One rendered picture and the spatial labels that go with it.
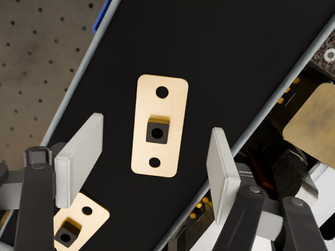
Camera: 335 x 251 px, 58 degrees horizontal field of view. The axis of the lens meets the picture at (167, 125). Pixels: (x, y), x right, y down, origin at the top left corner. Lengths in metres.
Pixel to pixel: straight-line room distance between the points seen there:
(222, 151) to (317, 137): 0.20
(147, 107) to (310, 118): 0.19
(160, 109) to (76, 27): 0.51
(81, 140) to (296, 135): 0.24
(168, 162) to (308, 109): 0.17
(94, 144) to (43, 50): 0.57
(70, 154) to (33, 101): 0.64
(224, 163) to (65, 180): 0.08
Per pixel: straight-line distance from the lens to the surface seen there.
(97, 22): 0.62
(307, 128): 0.35
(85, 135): 0.18
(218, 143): 0.19
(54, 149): 0.18
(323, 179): 0.49
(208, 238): 0.37
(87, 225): 0.30
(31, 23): 0.76
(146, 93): 0.23
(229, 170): 0.16
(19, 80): 0.80
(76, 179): 0.17
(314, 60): 0.31
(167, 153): 0.25
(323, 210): 0.52
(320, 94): 0.35
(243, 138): 0.24
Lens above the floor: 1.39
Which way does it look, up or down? 69 degrees down
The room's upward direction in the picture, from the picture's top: 173 degrees counter-clockwise
